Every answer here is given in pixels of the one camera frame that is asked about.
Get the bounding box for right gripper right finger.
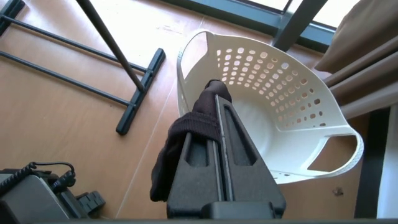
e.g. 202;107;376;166
215;95;287;218

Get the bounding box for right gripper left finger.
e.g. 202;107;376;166
167;132;224;218

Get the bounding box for black garment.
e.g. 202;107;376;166
149;78;233;203

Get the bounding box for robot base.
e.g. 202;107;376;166
0;169;106;224

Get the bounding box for white laundry basket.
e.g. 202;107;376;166
176;29;365;185

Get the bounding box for black clothes rack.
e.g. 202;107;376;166
0;0;167;136

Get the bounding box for window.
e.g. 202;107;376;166
161;0;361;52

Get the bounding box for brown curtain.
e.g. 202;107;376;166
313;0;398;121

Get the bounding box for black coiled cable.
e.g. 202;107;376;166
0;161;77;195

